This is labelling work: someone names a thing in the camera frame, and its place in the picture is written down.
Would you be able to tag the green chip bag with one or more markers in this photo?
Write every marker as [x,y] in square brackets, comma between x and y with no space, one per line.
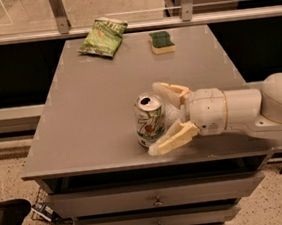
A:
[104,38]

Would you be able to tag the middle grey drawer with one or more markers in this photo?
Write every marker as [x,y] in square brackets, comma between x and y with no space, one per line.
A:
[199,215]

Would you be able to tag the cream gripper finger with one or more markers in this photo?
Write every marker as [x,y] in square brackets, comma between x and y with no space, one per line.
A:
[178,134]
[175,94]

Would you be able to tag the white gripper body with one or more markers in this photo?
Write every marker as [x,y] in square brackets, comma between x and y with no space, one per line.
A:
[206,112]

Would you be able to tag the green yellow sponge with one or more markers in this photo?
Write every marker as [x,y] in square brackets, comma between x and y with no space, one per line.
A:
[161,42]

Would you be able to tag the wire basket with items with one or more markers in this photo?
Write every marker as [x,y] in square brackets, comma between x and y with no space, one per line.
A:
[42,210]

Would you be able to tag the grey drawer cabinet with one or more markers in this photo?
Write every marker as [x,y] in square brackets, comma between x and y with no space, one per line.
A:
[86,137]

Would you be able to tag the top grey drawer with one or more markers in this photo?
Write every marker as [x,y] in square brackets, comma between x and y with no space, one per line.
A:
[152,196]

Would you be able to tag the metal railing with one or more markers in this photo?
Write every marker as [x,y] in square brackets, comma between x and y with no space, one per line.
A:
[37,20]

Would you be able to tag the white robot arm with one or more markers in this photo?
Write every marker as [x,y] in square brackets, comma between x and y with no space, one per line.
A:
[252,112]

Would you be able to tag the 7up soda can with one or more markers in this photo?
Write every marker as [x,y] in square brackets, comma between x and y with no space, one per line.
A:
[149,114]

